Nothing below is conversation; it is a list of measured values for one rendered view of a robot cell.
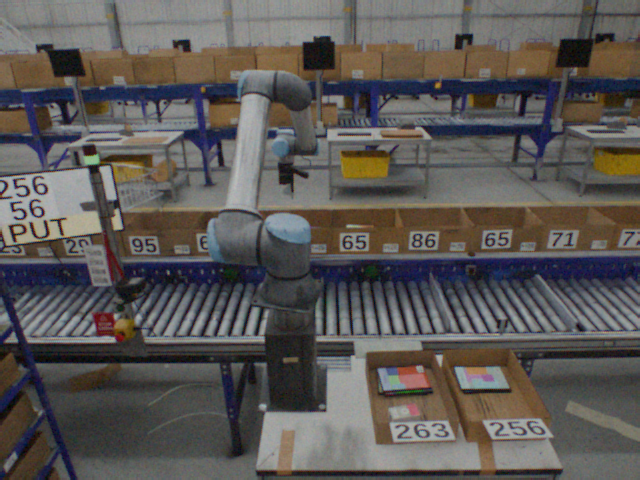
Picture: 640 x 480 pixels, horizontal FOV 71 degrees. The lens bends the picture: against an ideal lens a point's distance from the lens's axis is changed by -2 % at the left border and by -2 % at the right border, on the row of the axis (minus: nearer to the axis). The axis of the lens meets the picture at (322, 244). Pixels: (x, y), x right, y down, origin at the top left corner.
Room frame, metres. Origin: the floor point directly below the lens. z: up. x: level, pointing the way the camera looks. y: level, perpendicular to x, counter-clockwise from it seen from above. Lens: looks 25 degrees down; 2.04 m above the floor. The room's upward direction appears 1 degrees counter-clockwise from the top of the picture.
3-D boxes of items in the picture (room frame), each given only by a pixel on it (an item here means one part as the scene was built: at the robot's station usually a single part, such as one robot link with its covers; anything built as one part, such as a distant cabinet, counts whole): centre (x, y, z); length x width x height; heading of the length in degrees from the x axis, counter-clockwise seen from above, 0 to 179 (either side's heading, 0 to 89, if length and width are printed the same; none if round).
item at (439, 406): (1.32, -0.31, 0.80); 0.38 x 0.28 x 0.10; 1
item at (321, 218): (2.47, 0.14, 0.96); 0.39 x 0.29 x 0.17; 89
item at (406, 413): (1.23, -0.28, 0.78); 0.10 x 0.06 x 0.05; 100
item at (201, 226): (2.48, 0.53, 0.96); 0.39 x 0.29 x 0.17; 89
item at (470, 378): (1.41, -0.62, 0.78); 0.19 x 0.14 x 0.02; 88
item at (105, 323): (1.73, 0.97, 0.85); 0.16 x 0.01 x 0.13; 89
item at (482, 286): (2.00, -0.88, 0.72); 0.52 x 0.05 x 0.05; 179
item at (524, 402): (1.31, -0.62, 0.80); 0.38 x 0.28 x 0.10; 0
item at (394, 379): (1.41, -0.31, 0.79); 0.19 x 0.14 x 0.02; 94
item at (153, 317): (2.03, 0.87, 0.72); 0.52 x 0.05 x 0.05; 179
